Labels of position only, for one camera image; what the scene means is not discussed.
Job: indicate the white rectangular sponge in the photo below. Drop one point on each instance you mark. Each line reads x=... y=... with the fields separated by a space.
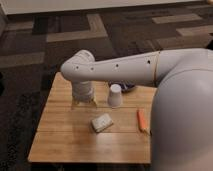
x=102 y=122

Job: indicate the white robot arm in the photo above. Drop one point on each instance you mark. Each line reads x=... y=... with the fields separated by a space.
x=182 y=109

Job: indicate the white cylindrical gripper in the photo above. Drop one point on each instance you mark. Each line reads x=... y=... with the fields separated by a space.
x=83 y=92

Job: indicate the orange carrot toy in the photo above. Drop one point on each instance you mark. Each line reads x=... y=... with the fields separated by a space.
x=142 y=124

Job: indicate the dark blue bowl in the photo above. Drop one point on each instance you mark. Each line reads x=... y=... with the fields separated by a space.
x=124 y=87

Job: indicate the wooden table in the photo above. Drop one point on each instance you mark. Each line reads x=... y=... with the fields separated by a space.
x=66 y=135

